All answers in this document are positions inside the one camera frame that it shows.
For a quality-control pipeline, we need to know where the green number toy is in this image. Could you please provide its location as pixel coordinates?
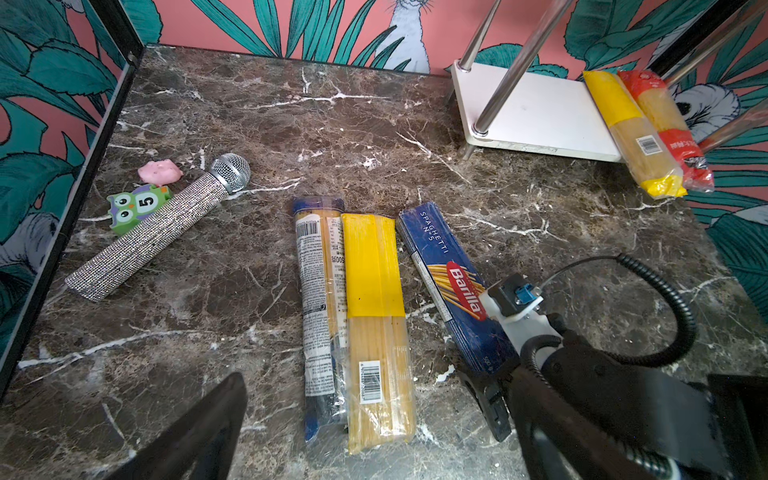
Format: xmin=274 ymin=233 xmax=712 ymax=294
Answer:
xmin=107 ymin=184 xmax=173 ymax=236

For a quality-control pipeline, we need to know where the plain yellow spaghetti bag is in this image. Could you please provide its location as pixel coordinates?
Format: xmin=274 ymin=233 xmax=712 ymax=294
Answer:
xmin=583 ymin=71 xmax=687 ymax=199

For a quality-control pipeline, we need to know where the red yellow narrow spaghetti bag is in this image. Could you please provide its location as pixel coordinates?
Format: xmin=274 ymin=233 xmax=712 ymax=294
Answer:
xmin=618 ymin=70 xmax=715 ymax=193

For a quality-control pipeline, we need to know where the clear blue-end spaghetti bag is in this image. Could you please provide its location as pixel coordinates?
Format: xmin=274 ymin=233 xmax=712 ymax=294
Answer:
xmin=293 ymin=196 xmax=349 ymax=442

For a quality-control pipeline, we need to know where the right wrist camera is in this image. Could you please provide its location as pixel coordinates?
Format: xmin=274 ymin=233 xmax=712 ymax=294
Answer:
xmin=479 ymin=273 xmax=562 ymax=357

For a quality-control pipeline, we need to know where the glitter silver microphone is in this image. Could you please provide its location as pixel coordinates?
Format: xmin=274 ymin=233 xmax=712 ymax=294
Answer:
xmin=65 ymin=153 xmax=251 ymax=302

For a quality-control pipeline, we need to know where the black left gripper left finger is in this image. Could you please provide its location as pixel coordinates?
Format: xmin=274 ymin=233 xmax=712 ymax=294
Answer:
xmin=109 ymin=372 xmax=248 ymax=479

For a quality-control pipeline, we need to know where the pink pig toy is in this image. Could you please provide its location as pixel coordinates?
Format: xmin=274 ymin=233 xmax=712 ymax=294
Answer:
xmin=138 ymin=159 xmax=183 ymax=186

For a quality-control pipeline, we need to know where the blue Barilla spaghetti box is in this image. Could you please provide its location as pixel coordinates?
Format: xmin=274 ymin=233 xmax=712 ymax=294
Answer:
xmin=396 ymin=202 xmax=516 ymax=374

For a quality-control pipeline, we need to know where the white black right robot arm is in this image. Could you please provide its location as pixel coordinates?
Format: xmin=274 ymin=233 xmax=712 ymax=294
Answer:
xmin=462 ymin=334 xmax=767 ymax=479

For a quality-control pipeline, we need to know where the white two-tier shelf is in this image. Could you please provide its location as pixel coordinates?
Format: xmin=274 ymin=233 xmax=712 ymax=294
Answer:
xmin=449 ymin=1 xmax=767 ymax=162

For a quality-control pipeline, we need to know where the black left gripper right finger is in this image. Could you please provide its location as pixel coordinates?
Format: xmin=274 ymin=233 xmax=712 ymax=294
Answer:
xmin=511 ymin=367 xmax=653 ymax=479

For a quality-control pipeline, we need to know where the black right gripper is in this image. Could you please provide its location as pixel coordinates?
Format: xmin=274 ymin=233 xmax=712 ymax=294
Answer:
xmin=458 ymin=336 xmax=732 ymax=479

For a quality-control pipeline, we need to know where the yellow label spaghetti bag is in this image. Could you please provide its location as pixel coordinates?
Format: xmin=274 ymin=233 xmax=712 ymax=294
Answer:
xmin=342 ymin=213 xmax=416 ymax=455

